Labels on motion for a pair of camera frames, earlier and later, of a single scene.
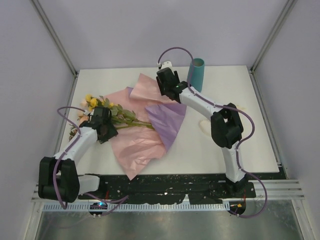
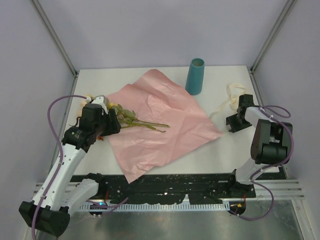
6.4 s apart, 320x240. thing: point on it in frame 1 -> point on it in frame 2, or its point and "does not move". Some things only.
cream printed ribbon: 205,125 -> 231,100
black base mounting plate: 168,188 does not move
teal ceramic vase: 197,74 does not move
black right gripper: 161,87 -> 235,128
